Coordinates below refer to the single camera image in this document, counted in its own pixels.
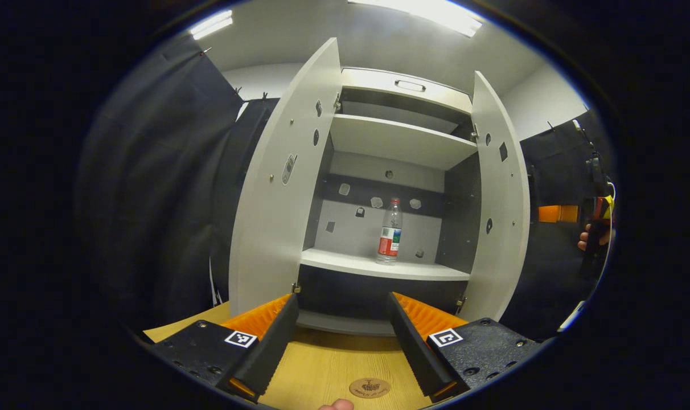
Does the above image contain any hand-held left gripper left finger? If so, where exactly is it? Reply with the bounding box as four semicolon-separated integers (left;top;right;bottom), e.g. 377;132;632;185
143;293;300;403

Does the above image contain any round wooden coaster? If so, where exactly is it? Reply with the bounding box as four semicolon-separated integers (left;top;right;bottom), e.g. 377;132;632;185
349;378;391;399

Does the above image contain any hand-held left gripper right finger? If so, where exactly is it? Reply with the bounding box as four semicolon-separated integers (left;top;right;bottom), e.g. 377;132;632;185
387;292;545;402

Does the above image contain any white cabinet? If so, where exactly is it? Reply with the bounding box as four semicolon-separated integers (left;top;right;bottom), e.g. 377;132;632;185
297;67;482;337

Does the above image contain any white cabinet door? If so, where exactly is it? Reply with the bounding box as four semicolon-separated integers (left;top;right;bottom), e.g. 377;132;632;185
229;37;343;317
458;71;532;322

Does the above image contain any white cabinet drawer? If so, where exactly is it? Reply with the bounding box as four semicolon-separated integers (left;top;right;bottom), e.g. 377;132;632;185
340;67;474;114

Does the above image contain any clear plastic bottle red label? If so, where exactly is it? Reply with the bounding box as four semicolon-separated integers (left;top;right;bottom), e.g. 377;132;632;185
376;198;404;265

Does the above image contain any ceiling light panel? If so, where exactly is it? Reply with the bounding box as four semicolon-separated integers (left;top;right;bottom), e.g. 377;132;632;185
188;10;233;40
348;0;483;38

